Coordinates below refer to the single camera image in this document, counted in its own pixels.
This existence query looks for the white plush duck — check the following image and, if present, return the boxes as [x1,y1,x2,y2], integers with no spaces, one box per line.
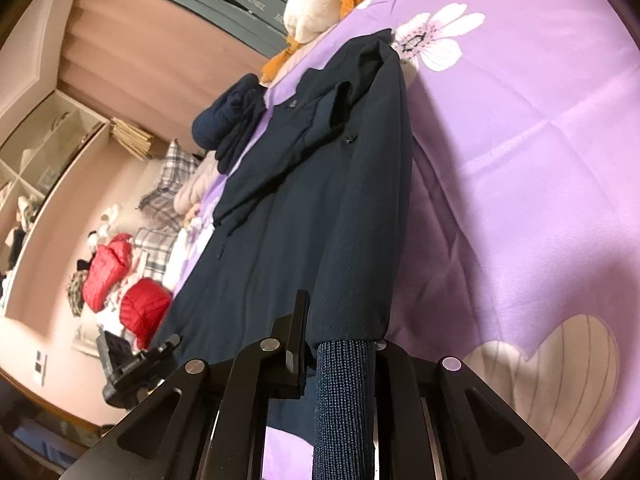
[260,0,416,83]

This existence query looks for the yellow tasselled hanging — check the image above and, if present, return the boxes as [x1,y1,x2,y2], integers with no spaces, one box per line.
[109,117,156,161]

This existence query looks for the red down jacket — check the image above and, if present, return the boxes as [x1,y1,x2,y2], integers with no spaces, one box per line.
[81,233,135,315]
[121,277,173,351]

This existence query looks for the grey quilt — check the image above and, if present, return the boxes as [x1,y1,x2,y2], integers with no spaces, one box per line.
[174,152,221,216]

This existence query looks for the plush toys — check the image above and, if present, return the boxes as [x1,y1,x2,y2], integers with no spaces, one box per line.
[85,202,123,256]

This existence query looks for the folded navy clothes stack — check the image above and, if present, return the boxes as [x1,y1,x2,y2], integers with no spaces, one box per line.
[192,72,268,176]

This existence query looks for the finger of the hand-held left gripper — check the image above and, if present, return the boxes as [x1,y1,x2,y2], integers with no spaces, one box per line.
[134,334,182,367]
[96,331,135,386]

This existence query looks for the plaid pillow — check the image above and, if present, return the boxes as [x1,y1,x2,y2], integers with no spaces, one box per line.
[132,227,181,286]
[137,140,201,221]

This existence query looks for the navy zip jacket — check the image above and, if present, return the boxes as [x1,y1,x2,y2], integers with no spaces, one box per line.
[152,27,413,480]

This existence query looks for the white folded cloth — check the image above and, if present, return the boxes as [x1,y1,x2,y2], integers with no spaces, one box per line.
[162,230,196,291]

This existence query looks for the pink curtain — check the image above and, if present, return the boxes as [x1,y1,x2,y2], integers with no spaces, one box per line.
[60,0,281,156]

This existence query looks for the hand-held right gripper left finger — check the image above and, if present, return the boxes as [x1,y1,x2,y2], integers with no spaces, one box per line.
[62,289,312,480]

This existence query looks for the purple floral bedsheet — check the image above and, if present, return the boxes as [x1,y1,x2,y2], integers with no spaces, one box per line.
[165,0,640,480]

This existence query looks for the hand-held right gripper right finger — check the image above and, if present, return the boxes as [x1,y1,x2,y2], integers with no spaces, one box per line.
[372,339,578,480]

